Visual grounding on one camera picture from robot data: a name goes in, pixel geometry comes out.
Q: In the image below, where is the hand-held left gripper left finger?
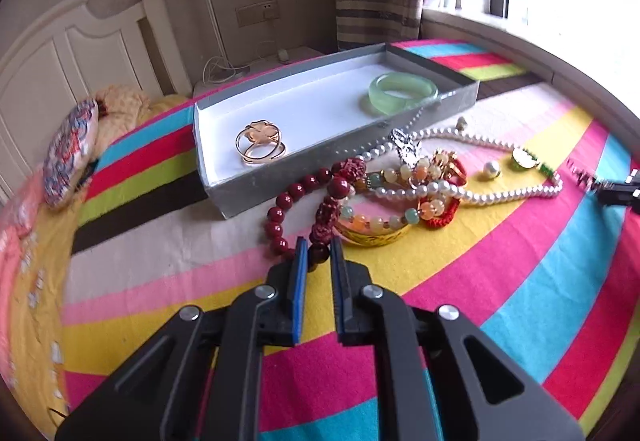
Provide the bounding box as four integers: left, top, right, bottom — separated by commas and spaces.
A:
55, 237, 309, 441

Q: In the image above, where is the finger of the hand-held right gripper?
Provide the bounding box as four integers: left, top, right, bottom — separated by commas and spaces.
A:
597, 168, 640, 213

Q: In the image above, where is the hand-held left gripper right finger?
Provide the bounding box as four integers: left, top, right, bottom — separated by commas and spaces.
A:
330, 236, 586, 441

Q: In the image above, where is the gold bangle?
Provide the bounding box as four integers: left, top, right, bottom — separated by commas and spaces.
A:
333, 208, 417, 250

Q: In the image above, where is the multicolour jade bead bracelet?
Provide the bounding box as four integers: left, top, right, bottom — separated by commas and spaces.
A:
339, 158, 452, 233

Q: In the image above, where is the dark red bead bracelet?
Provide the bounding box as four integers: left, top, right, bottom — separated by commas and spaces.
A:
265, 158, 369, 273

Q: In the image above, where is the white pearl necklace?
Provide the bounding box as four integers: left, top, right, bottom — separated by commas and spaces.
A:
350, 108, 564, 213

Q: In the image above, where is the grey cardboard box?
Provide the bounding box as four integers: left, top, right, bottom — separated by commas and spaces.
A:
192, 42, 482, 220

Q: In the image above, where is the rainbow striped blanket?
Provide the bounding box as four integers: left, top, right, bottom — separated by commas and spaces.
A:
62, 38, 640, 441

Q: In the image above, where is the silver brooch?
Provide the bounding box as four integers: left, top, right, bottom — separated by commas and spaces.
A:
389, 128, 427, 168

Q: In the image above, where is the gold and red ornament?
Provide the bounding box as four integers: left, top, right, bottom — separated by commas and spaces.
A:
429, 148, 469, 188

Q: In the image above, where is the green jade bangle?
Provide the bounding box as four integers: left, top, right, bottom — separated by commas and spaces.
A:
368, 72, 439, 115

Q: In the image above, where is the white window sill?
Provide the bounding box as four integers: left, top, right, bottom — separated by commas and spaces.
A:
421, 8, 640, 123

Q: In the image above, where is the white nightstand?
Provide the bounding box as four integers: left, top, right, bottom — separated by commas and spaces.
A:
192, 45, 327, 100

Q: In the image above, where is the beige fluffy blanket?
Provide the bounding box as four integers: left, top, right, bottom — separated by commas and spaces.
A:
94, 84, 194, 158

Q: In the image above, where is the round patterned cushion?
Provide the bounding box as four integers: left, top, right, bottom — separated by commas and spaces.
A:
42, 99, 102, 210

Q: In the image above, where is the yellow floral bedsheet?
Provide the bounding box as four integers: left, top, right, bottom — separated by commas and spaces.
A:
0, 161, 97, 441

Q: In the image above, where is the pink floral quilt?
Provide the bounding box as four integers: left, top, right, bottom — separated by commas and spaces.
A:
0, 170, 47, 272

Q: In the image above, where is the white wooden headboard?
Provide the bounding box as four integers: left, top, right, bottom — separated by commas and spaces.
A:
0, 0, 194, 208

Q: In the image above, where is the red cord bracelet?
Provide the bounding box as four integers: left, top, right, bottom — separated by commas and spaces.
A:
424, 198, 462, 228

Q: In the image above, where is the white cable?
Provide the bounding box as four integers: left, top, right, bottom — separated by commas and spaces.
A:
201, 55, 252, 85

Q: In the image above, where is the beige wall socket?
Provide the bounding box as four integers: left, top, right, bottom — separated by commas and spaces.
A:
235, 0, 280, 28

